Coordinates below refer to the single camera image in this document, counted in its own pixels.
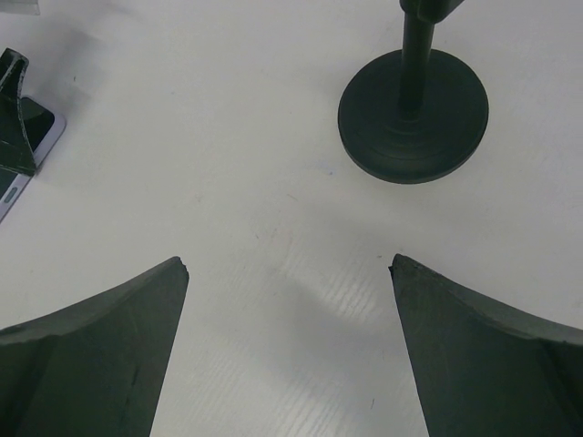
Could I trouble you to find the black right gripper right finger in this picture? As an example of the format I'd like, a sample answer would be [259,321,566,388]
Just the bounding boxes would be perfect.
[389,254,582,436]

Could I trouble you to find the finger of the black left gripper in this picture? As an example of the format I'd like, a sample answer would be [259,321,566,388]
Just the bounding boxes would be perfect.
[1,48,36,177]

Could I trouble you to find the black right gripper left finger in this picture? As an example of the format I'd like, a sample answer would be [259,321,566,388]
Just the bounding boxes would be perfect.
[1,257,189,436]

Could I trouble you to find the phone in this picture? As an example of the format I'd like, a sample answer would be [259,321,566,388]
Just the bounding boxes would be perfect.
[0,96,66,219]

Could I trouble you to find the black phone stand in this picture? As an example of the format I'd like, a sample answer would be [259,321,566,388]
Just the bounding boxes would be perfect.
[337,1,489,184]

